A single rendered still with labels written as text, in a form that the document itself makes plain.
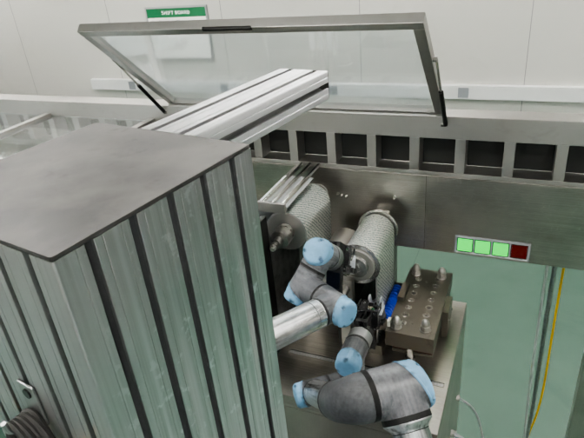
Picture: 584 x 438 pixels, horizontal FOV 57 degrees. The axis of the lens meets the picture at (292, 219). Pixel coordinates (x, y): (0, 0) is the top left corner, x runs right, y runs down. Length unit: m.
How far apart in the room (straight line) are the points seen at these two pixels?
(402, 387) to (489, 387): 1.93
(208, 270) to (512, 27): 3.72
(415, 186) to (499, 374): 1.58
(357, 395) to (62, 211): 0.90
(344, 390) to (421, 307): 0.76
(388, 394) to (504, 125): 0.96
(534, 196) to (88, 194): 1.60
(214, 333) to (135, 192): 0.18
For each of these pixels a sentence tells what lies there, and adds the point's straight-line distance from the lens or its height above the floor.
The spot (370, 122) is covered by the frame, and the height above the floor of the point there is 1.62.
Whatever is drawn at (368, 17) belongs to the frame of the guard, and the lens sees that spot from 1.46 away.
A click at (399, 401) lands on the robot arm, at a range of 1.28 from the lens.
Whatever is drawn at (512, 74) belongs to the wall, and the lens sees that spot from 4.19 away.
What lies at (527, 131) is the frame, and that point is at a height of 1.62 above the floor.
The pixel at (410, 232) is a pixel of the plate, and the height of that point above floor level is 1.21.
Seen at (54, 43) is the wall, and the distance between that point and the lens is 6.00.
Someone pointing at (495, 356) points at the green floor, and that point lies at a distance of 3.37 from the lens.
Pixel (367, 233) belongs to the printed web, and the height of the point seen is 1.31.
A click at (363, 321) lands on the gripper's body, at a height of 1.16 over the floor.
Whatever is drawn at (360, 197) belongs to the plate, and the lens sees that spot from 2.03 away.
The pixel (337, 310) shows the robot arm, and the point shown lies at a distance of 1.34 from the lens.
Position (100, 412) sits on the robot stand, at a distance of 0.52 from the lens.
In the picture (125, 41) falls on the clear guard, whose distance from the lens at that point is 1.92.
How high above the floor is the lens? 2.22
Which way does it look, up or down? 28 degrees down
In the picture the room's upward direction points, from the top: 6 degrees counter-clockwise
